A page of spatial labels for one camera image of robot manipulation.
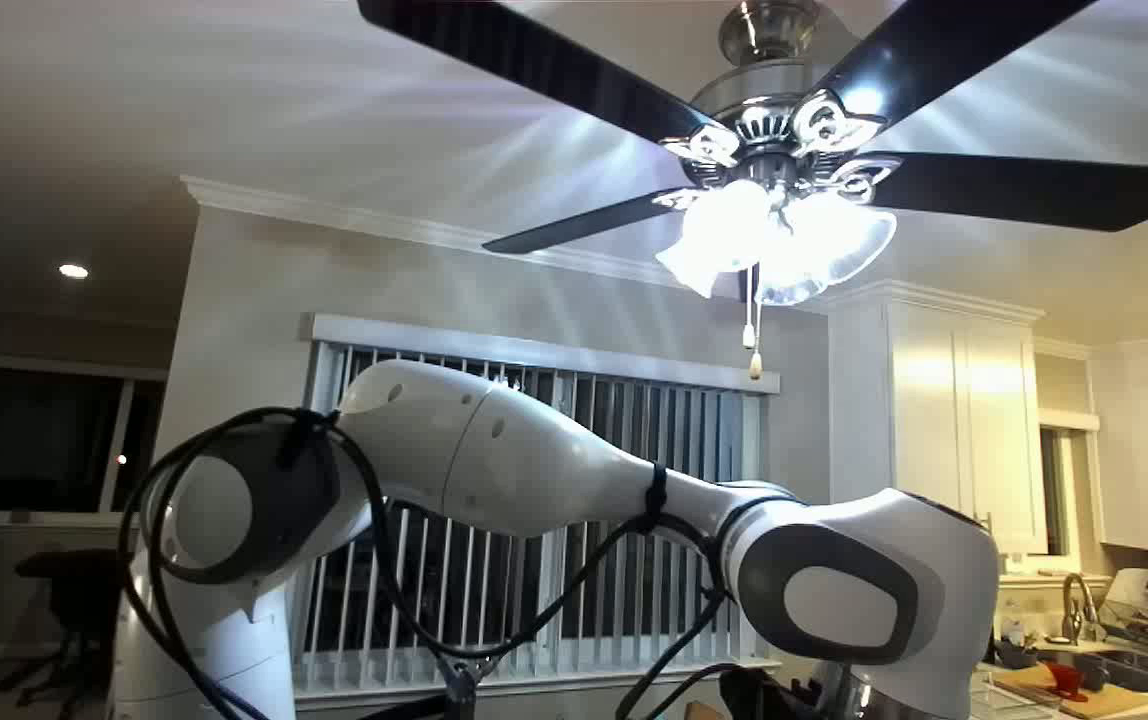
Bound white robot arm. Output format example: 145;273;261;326
107;359;999;720

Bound ceiling fan motor housing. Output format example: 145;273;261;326
654;0;896;207

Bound recessed ceiling light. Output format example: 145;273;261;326
56;260;91;283

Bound black fan blade lower left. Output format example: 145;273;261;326
485;188;679;255

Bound white kitchen cabinets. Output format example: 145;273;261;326
825;283;1148;558

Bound black fan blade upper right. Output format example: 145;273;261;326
819;0;1092;128

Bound dark stool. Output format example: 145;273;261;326
0;547;122;720

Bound kitchen counter clutter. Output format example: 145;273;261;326
967;554;1148;720

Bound shorter pull cord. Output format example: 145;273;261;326
735;260;755;355

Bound longer pull cord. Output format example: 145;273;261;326
743;260;769;383

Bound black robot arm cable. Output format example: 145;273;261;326
115;405;763;720

